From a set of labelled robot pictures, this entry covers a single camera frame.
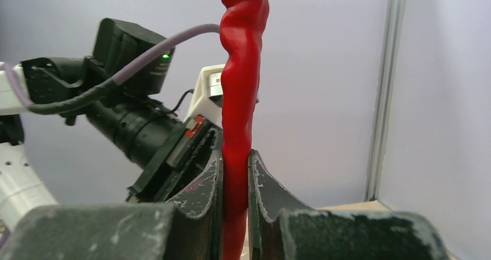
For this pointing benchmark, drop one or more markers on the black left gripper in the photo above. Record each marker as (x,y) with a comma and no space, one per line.
(171,152)

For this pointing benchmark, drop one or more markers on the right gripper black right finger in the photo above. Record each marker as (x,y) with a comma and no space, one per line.
(280,226)

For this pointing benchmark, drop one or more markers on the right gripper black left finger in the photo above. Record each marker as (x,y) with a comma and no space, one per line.
(187,226)

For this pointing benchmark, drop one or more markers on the red toy chili pepper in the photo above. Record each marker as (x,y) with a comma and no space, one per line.
(240,31)

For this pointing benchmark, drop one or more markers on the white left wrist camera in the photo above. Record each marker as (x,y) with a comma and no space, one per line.
(207,98)

